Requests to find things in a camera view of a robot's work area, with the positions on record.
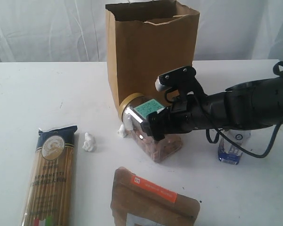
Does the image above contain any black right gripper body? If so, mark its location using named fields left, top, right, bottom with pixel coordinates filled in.
left=169, top=94, right=210, bottom=134

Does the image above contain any almond jar yellow lid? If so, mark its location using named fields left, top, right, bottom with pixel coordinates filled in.
left=119, top=93, right=183, bottom=162

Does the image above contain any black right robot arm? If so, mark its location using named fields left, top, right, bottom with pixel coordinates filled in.
left=141, top=77, right=283, bottom=141

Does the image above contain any brown paper bag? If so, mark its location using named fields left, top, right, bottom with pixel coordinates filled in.
left=105, top=0, right=200, bottom=107

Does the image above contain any small white figurine by jar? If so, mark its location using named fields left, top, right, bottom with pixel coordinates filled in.
left=117, top=124, right=127, bottom=138

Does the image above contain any white blue milk carton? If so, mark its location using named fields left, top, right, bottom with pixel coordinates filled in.
left=218, top=130, right=251, bottom=165

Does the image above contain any small white figurine by packet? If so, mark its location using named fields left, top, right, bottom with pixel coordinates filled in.
left=82, top=132, right=95, bottom=152

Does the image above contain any brown kraft pouch orange stripe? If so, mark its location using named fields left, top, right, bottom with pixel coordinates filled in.
left=110, top=167, right=200, bottom=226

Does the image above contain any spaghetti packet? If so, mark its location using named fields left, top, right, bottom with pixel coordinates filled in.
left=21, top=125, right=78, bottom=226

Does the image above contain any white backdrop curtain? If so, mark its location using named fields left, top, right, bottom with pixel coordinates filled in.
left=0, top=0, right=283, bottom=62

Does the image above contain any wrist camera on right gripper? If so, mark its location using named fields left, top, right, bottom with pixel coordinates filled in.
left=155, top=66, right=206, bottom=104

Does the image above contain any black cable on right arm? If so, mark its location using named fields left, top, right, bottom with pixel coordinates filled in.
left=164, top=61, right=283, bottom=158

